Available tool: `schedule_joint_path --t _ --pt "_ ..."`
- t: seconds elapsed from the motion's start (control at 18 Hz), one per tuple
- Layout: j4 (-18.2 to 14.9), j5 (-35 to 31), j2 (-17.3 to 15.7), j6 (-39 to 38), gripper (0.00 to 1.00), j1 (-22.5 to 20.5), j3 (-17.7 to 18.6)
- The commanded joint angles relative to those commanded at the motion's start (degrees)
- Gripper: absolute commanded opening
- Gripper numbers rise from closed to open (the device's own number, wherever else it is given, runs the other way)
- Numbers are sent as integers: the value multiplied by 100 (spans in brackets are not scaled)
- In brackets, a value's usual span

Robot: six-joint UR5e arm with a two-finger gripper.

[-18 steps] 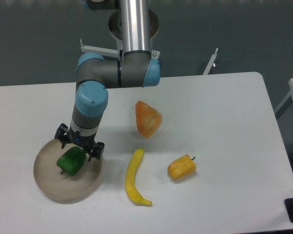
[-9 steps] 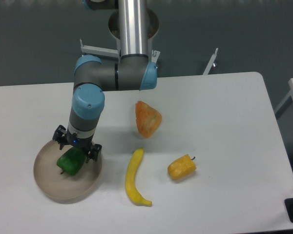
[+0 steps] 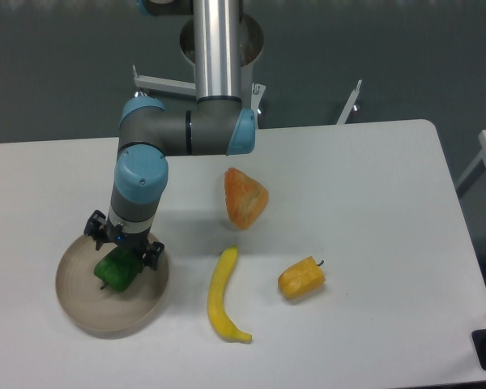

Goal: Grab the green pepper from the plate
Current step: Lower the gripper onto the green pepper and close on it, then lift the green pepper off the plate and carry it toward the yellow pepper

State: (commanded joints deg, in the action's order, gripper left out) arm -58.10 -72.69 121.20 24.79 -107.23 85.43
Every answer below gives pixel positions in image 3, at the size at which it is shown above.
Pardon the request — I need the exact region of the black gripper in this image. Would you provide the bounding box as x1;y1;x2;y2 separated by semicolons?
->
83;210;164;271

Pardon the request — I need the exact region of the green toy bell pepper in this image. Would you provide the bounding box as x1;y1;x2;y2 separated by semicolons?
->
94;247;143;293

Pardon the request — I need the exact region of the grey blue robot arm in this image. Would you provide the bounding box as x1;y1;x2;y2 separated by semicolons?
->
83;1;257;269

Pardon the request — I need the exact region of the beige round plate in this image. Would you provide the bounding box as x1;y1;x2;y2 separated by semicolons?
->
55;236;170;339

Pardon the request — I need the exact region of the yellow toy bell pepper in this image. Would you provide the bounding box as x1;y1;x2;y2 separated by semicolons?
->
278;256;326;300

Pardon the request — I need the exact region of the yellow toy banana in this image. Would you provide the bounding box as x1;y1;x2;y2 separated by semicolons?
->
207;246;253;344

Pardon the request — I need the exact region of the orange toy fruit segment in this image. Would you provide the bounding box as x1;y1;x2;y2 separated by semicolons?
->
224;168;269;230

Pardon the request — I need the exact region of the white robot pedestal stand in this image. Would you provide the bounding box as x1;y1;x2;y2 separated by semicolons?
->
133;14;362;128

